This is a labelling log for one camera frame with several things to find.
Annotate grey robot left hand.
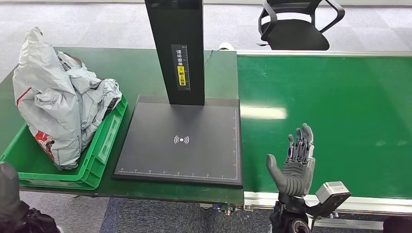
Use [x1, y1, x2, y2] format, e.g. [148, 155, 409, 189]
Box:
[0, 162, 23, 223]

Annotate black and yellow label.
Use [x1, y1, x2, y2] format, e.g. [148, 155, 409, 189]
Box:
[171, 44, 191, 92]

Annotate black scanner column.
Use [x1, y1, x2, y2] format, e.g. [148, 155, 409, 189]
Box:
[144, 0, 206, 106]

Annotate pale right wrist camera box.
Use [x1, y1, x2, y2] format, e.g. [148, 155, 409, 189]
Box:
[315, 181, 352, 210]

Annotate green table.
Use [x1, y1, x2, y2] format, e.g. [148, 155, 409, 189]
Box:
[0, 47, 244, 205]

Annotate black object under conveyor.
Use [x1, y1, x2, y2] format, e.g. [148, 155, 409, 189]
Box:
[383, 216, 412, 233]

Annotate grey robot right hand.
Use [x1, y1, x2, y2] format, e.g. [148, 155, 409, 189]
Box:
[266, 123, 316, 198]

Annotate black office chair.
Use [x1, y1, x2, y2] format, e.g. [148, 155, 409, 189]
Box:
[256, 0, 346, 51]

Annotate green conveyor belt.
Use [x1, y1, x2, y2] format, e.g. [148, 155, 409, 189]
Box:
[237, 56, 412, 200]

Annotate crumpled grey package, red line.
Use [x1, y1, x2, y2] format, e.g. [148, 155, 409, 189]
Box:
[79, 118, 103, 152]

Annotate black scanner base plate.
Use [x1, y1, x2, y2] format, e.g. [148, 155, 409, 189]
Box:
[112, 95, 243, 188]

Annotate white package with red print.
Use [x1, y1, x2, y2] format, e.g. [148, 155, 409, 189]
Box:
[12, 27, 83, 171]

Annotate crumpled grey package with barcode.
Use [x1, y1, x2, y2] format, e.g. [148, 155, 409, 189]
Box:
[57, 51, 123, 129]

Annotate green plastic crate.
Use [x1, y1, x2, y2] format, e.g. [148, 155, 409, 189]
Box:
[0, 95, 128, 191]

